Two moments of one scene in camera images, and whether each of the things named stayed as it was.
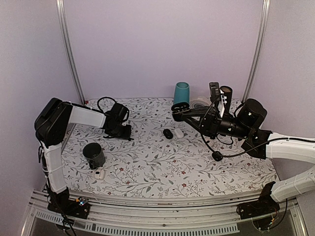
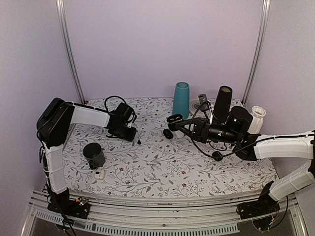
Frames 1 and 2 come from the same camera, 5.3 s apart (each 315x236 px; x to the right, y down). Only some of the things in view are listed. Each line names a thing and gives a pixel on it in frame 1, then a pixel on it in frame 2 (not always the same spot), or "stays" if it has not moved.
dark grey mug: [93, 152] stays
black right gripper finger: [198, 112] → [174, 125]
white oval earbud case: [178, 133] stays
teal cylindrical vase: [181, 93] stays
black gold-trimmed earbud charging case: [180, 107] → [174, 118]
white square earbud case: [99, 174] stays
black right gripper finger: [195, 123] → [184, 131]
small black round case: [216, 157] stays
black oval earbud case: [168, 133] stays
